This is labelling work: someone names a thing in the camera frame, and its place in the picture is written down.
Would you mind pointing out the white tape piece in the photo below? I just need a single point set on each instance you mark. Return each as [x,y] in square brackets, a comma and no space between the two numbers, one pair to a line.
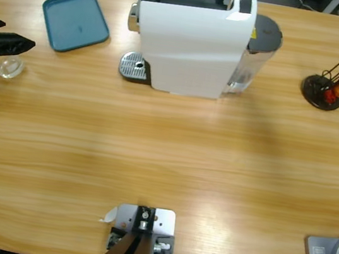
[109,215]

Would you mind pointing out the dark camera post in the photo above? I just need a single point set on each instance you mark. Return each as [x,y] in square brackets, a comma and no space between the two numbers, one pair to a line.
[131,252]

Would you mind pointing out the white mounting block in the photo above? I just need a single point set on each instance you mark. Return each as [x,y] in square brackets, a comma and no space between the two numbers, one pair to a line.
[164,225]

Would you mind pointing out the clear drinking glass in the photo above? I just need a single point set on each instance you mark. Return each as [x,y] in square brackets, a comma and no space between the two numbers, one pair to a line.
[9,68]

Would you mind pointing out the white furniture leg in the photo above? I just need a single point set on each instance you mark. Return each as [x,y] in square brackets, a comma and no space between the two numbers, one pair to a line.
[331,6]

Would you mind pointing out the white capsule coffee machine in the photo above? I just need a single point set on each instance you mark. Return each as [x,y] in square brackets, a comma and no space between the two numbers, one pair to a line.
[187,50]

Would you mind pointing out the red coffee capsule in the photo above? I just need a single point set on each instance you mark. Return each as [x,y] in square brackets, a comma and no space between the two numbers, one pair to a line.
[330,95]

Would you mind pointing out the clear water tank black lid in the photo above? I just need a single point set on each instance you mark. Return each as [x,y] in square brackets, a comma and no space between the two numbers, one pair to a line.
[266,33]

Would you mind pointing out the teal plastic tray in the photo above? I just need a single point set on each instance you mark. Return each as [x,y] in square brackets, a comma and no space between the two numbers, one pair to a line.
[75,20]

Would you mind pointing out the metal grate drip tray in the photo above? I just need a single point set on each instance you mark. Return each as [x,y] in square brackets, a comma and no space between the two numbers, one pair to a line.
[132,64]

